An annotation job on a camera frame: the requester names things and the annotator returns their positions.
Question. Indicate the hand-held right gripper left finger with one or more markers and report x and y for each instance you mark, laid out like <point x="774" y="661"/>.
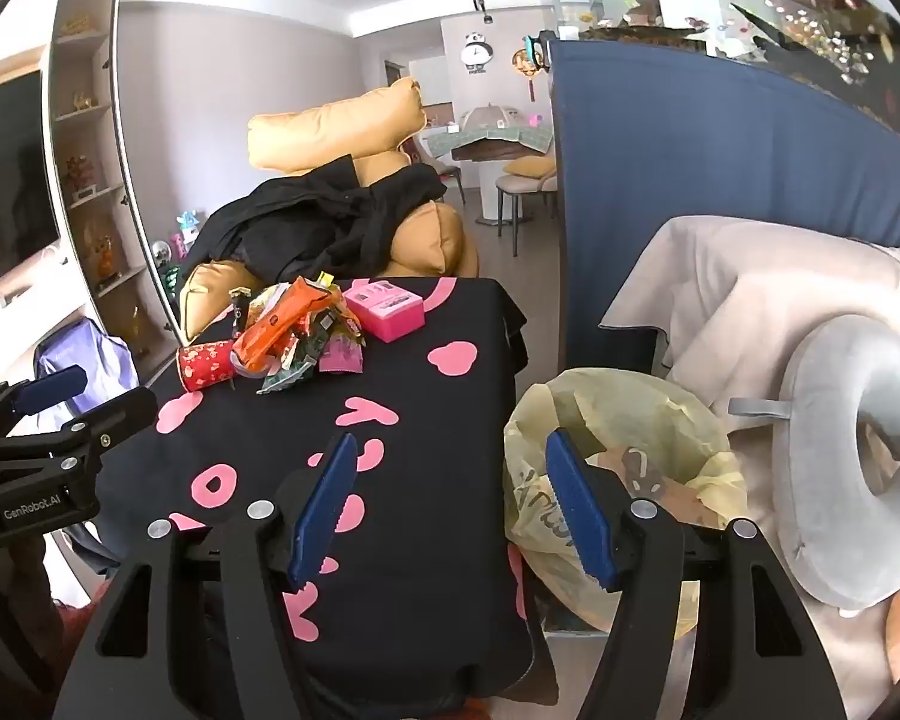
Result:
<point x="322" y="510"/>

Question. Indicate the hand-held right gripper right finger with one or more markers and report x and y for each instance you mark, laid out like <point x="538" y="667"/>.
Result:
<point x="577" y="517"/>

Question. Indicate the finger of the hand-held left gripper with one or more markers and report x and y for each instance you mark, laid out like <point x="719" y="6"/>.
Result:
<point x="120" y="412"/>
<point x="52" y="386"/>

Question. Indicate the red patterned paper cup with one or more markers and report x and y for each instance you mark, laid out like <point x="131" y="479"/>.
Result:
<point x="202" y="366"/>

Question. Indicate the green white snack packet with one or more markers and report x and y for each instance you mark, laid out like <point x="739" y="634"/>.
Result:
<point x="285" y="379"/>

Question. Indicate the black snack wrapper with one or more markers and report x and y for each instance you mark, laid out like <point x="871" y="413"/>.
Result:
<point x="241" y="311"/>

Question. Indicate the pink snack wrapper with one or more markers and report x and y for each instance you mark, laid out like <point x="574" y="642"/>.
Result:
<point x="341" y="352"/>

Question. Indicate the orange snack wrapper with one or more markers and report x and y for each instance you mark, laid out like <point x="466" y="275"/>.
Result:
<point x="285" y="326"/>

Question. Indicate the purple bag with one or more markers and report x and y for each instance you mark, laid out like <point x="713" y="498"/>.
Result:
<point x="90" y="367"/>

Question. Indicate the black pink-print tablecloth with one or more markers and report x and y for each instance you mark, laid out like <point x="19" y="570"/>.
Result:
<point x="420" y="427"/>

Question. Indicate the watermelon ball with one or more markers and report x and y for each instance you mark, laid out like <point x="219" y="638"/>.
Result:
<point x="174" y="277"/>

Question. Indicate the glass snow globe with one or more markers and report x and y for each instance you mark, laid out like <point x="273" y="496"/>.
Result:
<point x="162" y="253"/>

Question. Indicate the pink box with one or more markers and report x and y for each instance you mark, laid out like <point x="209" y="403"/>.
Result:
<point x="390" y="311"/>

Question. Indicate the television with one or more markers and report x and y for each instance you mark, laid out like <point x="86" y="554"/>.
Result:
<point x="7" y="180"/>

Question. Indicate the grey neck pillow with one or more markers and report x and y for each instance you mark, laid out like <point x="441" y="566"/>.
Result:
<point x="817" y="465"/>

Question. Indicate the display shelf cabinet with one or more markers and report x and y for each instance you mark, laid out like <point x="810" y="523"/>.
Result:
<point x="82" y="127"/>

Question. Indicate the beige sofa cover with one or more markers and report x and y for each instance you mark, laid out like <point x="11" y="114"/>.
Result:
<point x="720" y="292"/>

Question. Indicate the black jacket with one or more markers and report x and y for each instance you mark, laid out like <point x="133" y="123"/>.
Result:
<point x="307" y="217"/>

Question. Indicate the beige dining chair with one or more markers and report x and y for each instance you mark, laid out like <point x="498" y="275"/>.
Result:
<point x="525" y="184"/>
<point x="439" y="165"/>

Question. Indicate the tan leather sofa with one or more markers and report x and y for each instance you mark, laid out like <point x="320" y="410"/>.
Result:
<point x="330" y="127"/>

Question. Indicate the dining table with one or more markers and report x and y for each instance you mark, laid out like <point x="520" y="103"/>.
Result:
<point x="495" y="146"/>

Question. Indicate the mesh food cover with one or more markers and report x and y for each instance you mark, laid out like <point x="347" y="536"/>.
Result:
<point x="491" y="116"/>

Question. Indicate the teal black object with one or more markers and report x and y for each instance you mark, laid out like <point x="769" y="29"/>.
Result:
<point x="544" y="49"/>

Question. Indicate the black ceiling spotlight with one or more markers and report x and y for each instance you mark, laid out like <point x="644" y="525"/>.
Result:
<point x="481" y="6"/>

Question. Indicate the glass fish tank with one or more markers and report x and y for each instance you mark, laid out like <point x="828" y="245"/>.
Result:
<point x="795" y="15"/>

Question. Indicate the hanging wall ornament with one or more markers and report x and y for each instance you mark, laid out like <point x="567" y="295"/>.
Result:
<point x="531" y="82"/>

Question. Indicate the panda wall clock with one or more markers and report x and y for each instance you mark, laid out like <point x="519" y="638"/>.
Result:
<point x="477" y="52"/>

